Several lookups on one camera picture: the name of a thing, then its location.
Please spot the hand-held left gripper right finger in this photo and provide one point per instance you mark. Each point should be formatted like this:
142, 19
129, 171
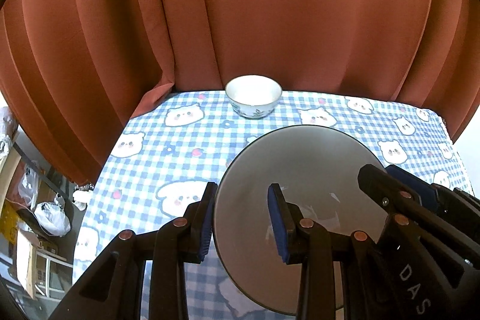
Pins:
277, 226

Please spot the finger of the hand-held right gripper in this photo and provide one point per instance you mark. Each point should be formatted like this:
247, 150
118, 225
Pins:
416, 183
412, 260

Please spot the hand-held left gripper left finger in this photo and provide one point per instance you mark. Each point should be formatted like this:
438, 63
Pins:
204, 230

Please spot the large white cloud print bowl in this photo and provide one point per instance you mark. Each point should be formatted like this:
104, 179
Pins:
300, 158

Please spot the blue checked bear print tablecloth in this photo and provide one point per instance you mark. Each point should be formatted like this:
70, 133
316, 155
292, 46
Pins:
150, 170

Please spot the white leaf print bowl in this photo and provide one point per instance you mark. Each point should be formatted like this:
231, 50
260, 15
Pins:
253, 93

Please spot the white plastic bag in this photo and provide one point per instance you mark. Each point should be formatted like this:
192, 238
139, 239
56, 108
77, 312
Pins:
52, 218

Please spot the clear plastic bag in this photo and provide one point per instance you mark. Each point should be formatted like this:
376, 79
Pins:
29, 185

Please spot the yellow box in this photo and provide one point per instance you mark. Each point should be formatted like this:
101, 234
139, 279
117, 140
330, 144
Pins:
7, 224

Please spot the rust orange curtain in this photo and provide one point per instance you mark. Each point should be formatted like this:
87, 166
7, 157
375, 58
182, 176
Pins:
262, 5

